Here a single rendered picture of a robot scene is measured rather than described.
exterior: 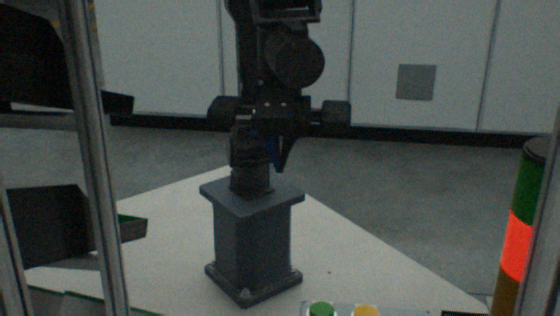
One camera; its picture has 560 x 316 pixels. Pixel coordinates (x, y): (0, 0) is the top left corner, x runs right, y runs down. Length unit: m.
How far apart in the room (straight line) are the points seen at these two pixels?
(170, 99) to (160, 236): 2.68
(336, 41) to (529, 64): 1.12
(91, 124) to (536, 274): 0.39
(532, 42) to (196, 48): 1.98
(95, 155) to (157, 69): 3.37
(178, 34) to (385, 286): 2.86
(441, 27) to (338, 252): 2.53
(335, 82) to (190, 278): 2.66
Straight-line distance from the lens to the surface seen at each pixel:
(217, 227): 1.14
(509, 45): 3.77
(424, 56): 3.71
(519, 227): 0.49
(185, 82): 3.92
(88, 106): 0.57
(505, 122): 3.93
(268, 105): 0.72
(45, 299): 0.85
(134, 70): 4.01
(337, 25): 3.65
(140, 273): 1.26
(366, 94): 3.77
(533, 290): 0.48
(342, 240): 1.34
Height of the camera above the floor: 1.60
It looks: 26 degrees down
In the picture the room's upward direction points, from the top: straight up
